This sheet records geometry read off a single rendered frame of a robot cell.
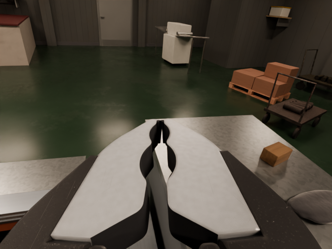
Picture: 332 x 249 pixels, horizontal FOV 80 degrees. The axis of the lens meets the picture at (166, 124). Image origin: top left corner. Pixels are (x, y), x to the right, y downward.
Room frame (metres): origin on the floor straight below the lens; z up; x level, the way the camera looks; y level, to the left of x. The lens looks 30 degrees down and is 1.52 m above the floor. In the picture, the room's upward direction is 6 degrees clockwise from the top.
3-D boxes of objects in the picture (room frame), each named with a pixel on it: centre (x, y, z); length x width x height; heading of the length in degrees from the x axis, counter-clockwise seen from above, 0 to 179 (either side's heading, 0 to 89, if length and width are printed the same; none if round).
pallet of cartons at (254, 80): (4.55, -2.06, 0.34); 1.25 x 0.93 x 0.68; 30
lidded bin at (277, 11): (7.07, -3.06, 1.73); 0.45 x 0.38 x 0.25; 29
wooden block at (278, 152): (0.63, -0.43, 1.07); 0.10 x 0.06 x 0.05; 124
